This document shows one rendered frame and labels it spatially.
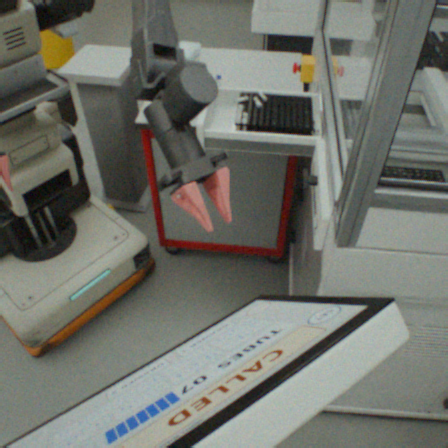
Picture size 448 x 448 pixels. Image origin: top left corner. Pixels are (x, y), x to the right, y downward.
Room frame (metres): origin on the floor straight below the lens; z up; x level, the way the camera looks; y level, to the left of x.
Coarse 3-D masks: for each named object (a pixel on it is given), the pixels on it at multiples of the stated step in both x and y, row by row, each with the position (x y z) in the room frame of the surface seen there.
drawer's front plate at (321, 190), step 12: (324, 156) 0.82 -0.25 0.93; (324, 168) 0.78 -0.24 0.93; (324, 180) 0.73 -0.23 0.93; (312, 192) 0.80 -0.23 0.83; (324, 192) 0.69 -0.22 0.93; (312, 204) 0.76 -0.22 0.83; (324, 204) 0.65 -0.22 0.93; (312, 216) 0.72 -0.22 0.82; (324, 216) 0.62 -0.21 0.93; (324, 228) 0.61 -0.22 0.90; (324, 240) 0.61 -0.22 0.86
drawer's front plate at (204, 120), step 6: (216, 78) 1.24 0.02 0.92; (210, 108) 1.11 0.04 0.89; (204, 114) 1.01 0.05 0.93; (210, 114) 1.10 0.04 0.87; (198, 120) 0.98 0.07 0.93; (204, 120) 0.99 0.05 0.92; (210, 120) 1.10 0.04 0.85; (198, 126) 0.96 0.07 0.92; (204, 126) 0.99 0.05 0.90; (210, 126) 1.09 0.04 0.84; (198, 132) 0.96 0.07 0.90; (198, 138) 0.96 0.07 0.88; (204, 150) 0.98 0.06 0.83
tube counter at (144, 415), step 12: (192, 384) 0.18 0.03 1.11; (204, 384) 0.18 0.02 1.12; (168, 396) 0.17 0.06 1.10; (180, 396) 0.17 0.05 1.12; (144, 408) 0.16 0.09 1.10; (156, 408) 0.16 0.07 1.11; (168, 408) 0.15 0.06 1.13; (132, 420) 0.14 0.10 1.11; (144, 420) 0.14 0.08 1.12; (108, 432) 0.13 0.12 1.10; (120, 432) 0.13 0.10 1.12; (84, 444) 0.12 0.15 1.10; (96, 444) 0.12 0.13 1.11; (108, 444) 0.12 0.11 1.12
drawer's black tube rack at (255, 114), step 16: (256, 96) 1.16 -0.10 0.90; (272, 96) 1.16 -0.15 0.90; (288, 96) 1.16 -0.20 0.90; (256, 112) 1.07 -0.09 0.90; (272, 112) 1.07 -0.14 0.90; (288, 112) 1.07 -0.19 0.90; (304, 112) 1.07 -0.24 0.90; (240, 128) 1.02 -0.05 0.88; (256, 128) 1.03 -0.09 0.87; (272, 128) 1.01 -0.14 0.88; (288, 128) 0.99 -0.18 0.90; (304, 128) 1.03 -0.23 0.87
